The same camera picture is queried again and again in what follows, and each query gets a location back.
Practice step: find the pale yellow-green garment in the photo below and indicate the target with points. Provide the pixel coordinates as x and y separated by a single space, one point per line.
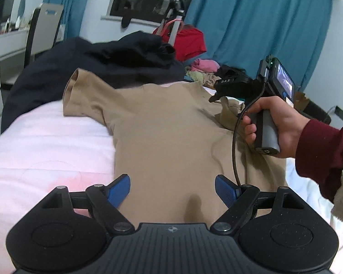
195 76

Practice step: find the row of cosmetic bottles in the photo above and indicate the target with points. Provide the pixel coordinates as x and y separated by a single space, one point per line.
13 24

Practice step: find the person's right hand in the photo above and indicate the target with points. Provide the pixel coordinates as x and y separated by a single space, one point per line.
285 125

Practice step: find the black sofa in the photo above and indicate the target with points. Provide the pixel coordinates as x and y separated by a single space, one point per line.
317 112

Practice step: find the red shirt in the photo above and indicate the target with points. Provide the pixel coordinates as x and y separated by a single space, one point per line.
191 41

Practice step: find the black jacket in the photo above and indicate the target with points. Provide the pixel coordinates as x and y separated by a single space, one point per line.
74 68

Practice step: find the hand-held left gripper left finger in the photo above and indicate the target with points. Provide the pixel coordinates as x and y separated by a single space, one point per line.
120 189

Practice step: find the grey backed chair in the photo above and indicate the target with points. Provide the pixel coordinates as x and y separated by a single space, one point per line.
44 25

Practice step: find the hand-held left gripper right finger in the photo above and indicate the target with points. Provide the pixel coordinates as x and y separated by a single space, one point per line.
225 189

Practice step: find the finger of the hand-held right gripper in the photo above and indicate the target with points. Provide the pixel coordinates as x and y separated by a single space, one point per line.
217 97

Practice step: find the pink garment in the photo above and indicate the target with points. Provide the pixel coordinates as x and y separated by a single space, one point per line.
205 65

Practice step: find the wide blue curtain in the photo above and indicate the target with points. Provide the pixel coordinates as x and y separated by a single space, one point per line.
260 20

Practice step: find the beige garment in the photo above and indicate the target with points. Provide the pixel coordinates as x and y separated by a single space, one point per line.
209 80

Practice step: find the black garment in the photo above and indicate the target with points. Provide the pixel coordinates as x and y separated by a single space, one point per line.
231 71

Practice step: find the white dressing table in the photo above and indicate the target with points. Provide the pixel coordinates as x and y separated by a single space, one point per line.
2 62

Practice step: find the tan printed t-shirt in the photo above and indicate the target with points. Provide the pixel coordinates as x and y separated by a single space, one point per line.
165 137

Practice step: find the wall power adapter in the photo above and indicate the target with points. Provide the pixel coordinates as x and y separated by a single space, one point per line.
340 113

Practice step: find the brown paper bag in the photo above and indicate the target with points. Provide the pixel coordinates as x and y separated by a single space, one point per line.
301 101

